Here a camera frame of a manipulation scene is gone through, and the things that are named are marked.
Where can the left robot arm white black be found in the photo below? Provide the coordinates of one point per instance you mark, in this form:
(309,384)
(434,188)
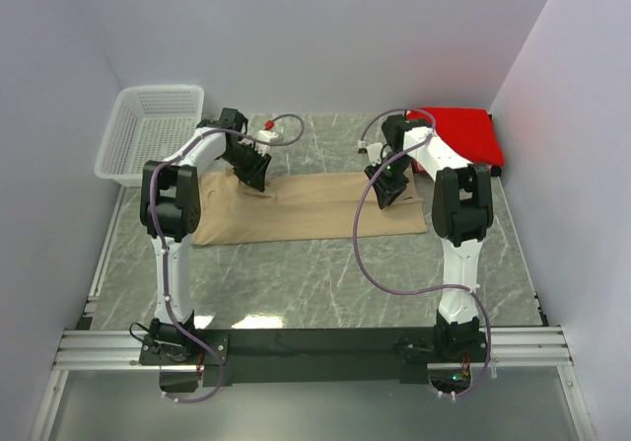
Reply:
(171,212)

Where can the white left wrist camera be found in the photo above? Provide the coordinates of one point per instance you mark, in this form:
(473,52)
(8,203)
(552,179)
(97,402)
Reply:
(271,134)

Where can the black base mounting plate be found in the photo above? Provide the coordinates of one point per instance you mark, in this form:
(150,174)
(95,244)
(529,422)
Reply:
(251,356)

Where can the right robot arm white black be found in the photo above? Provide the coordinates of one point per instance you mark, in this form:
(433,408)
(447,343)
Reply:
(462,213)

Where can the beige t-shirt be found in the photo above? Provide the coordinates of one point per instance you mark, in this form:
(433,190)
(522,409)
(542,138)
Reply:
(292,208)

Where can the aluminium frame rail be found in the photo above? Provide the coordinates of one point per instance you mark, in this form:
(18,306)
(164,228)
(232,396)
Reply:
(118,351)

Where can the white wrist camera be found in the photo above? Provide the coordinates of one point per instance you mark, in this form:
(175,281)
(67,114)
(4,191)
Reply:
(373,151)
(271,134)

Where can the folded red t-shirt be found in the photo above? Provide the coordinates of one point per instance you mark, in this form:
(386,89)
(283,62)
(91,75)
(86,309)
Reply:
(470,132)

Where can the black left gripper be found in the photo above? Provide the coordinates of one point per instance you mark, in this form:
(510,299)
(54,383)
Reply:
(255,176)

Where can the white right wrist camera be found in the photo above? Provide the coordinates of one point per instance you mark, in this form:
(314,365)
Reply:
(373,151)

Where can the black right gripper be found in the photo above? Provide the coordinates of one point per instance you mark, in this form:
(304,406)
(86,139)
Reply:
(387,191)

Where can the white plastic basket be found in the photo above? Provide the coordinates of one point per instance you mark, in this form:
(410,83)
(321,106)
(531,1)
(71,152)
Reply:
(147,123)

